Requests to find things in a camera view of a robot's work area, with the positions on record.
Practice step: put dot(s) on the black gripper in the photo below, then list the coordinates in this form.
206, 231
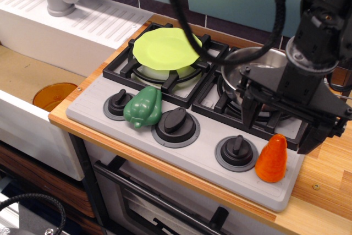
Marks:
315, 57

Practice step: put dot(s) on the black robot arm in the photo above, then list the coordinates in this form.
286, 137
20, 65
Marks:
328, 20

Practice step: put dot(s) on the orange toy carrot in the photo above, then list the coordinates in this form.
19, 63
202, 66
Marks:
271, 164

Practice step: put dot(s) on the black right stove knob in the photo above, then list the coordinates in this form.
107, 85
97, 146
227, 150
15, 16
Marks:
236, 154

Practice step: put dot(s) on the black stove knob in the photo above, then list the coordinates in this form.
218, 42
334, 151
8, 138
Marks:
177, 128
113, 107
236, 154

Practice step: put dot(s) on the grey toy stove top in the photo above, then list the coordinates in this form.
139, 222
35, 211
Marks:
198, 158

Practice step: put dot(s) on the stainless steel pan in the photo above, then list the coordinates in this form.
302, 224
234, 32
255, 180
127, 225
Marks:
273, 73

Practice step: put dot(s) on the black right burner grate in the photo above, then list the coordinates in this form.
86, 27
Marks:
220, 100

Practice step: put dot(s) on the black burner grate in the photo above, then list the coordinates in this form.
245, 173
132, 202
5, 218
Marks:
220, 100
179, 87

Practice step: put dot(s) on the black middle stove knob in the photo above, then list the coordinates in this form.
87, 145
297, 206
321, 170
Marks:
177, 128

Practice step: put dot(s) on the black left burner grate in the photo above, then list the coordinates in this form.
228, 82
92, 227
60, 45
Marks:
179, 87

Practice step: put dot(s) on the light green plastic plate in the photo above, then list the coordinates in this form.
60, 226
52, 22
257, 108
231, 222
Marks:
164, 49

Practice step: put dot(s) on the green toy bell pepper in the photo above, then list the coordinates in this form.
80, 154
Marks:
145, 108

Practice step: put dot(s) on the black left stove knob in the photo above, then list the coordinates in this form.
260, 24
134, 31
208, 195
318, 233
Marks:
113, 107

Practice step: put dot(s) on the toy oven door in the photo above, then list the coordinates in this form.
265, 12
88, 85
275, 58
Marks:
146, 203

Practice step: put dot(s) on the orange sink drain plug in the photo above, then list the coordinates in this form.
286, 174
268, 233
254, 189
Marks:
51, 96

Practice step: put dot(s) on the white toy sink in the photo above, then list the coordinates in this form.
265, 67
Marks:
38, 50

